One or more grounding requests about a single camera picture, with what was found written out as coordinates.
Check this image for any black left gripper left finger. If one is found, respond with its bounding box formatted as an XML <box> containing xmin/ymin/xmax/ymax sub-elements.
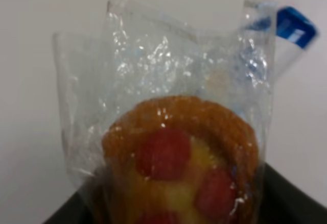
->
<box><xmin>43</xmin><ymin>191</ymin><xmax>96</xmax><ymax>224</ymax></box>

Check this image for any fruit tart pastry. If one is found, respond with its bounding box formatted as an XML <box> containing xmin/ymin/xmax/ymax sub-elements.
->
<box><xmin>53</xmin><ymin>0</ymin><xmax>276</xmax><ymax>223</ymax></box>

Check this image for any white shampoo bottle blue cap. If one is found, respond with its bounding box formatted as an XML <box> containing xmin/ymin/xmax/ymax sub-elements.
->
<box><xmin>274</xmin><ymin>6</ymin><xmax>318</xmax><ymax>81</ymax></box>

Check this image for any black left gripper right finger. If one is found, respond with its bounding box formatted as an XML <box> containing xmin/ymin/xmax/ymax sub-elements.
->
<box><xmin>259</xmin><ymin>164</ymin><xmax>326</xmax><ymax>224</ymax></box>

